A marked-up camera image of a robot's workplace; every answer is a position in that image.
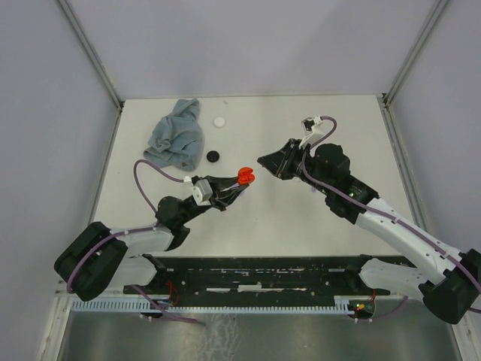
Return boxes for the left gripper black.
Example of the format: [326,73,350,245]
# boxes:
[179,174,250,225]

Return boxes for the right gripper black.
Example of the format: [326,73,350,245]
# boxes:
[258,138,332,196]

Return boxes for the orange earbud charging case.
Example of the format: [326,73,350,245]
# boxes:
[237,167,256,186]

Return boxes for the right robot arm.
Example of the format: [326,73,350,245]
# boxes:
[257,139,480,324]

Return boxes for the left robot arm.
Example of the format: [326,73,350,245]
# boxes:
[53,168,255,302]

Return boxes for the black earbud charging case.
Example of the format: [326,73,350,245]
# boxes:
[206,150,220,163]

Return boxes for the blue crumpled cloth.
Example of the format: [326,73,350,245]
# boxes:
[143,98,204,171]

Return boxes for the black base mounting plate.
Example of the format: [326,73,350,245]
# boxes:
[141,257,373,305]

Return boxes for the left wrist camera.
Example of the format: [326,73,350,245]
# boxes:
[192,178,213,206]

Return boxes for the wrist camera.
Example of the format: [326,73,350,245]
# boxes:
[192,178,213,206]
[299,115,328,149]

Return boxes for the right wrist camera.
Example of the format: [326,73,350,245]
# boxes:
[299,115,328,149]

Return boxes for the aluminium frame rail right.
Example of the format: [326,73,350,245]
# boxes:
[381,92,458,272]

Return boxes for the aluminium frame rail left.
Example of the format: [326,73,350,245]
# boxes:
[56,0,125,112]

